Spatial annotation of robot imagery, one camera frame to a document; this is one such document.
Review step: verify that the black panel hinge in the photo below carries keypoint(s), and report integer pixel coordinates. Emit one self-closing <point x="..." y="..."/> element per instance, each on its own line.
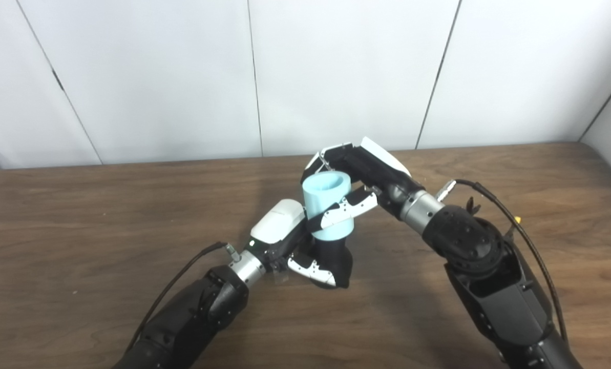
<point x="58" y="80"/>

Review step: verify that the black nozzle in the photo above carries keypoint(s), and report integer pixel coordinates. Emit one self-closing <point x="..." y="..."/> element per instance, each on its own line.
<point x="336" y="256"/>

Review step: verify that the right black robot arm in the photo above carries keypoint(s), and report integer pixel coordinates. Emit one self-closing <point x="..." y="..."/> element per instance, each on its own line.
<point x="489" y="287"/>

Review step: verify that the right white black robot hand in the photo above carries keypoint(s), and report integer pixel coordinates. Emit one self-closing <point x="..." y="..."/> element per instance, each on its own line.
<point x="382" y="171"/>

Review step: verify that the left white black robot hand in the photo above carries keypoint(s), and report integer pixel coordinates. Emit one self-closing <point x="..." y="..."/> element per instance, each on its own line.
<point x="279" y="223"/>

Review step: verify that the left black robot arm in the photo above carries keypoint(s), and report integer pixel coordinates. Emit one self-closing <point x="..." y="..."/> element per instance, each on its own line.
<point x="197" y="318"/>

